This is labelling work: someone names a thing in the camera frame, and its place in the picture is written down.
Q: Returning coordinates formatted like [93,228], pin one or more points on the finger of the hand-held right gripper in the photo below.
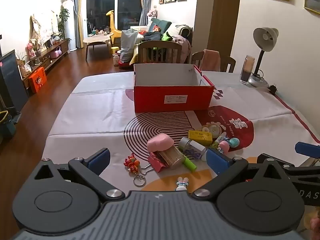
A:
[277,158]
[307,148]

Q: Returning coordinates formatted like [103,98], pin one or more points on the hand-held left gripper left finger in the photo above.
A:
[100,158]

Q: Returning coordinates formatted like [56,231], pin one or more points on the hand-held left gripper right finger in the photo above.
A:
[217,160]

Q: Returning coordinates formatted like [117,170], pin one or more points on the teal pencil sharpener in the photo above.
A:
[234,142]

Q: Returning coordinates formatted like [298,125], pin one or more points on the green highlighter tube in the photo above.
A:
[191,166]

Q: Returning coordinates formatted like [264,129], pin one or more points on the silver-capped jar of purple beads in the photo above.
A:
[192,148]

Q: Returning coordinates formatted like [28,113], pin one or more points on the yellow carton box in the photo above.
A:
[200,136]

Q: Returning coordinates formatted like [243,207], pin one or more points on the clear yellow correction tape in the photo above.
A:
[212,129]

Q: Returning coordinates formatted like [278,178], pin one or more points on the pink binder clip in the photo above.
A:
[156,163]

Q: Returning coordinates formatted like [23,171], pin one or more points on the red cardboard box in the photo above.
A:
[155,97]

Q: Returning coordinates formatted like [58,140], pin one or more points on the pink ball toy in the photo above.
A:
[224,145]

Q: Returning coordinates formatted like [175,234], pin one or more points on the green marker pen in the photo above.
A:
[218,141]

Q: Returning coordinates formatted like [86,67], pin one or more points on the white bunny figurine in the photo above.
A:
[182,183]

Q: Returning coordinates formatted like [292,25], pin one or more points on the brown glitter jar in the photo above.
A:
[172,157]

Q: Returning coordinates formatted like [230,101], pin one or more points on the black power plug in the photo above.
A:
[273,88]

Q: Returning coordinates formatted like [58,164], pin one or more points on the glass toothpick jar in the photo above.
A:
[247,68]

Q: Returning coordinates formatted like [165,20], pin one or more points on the wooden chair with solid back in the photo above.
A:
[230,63]

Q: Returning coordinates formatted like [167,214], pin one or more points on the plastic bottle with red label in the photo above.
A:
[116,60]

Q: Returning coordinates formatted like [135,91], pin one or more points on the teal bin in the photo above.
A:
[6,125]

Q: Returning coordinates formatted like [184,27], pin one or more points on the pink towel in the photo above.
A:
[211,60]

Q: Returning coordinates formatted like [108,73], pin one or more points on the orange cardboard box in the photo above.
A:
[37,80]

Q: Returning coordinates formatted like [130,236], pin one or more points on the yellow plastic stool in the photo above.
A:
[114,51]

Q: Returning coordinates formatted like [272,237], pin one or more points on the pink watering can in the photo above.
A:
[56,53]

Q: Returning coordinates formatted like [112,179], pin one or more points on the pinkish clothes pile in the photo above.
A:
[183,47]

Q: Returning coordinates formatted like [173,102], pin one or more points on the wooden TV cabinet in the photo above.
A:
[62,46]

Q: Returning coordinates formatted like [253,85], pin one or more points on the black screen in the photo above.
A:
[11,80]

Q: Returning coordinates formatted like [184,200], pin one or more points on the wooden coffee table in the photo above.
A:
[97,39]

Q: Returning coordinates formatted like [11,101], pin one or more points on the grey plastic bag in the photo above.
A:
[128,42]

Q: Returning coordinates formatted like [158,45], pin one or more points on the grey desk lamp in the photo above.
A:
[265,36]

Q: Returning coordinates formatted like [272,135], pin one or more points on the wooden slatted chair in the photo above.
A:
[160,44]

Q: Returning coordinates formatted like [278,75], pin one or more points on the pink flower bouquet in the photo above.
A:
[30,48]

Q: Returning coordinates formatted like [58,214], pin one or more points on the dark clothes pile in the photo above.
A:
[152,36]

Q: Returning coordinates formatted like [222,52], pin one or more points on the white standing air conditioner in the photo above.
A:
[69,25]

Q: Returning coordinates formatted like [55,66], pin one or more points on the yellow giraffe toy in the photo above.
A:
[111,20]

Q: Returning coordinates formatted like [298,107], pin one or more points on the white patterned cloth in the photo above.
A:
[43,27]

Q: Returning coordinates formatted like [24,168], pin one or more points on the grey-blue curtain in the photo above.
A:
[144,2]
[78,15]

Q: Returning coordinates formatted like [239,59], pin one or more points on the green potted plant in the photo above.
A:
[63,17]

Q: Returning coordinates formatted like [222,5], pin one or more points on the pink plush toy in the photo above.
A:
[152,13]

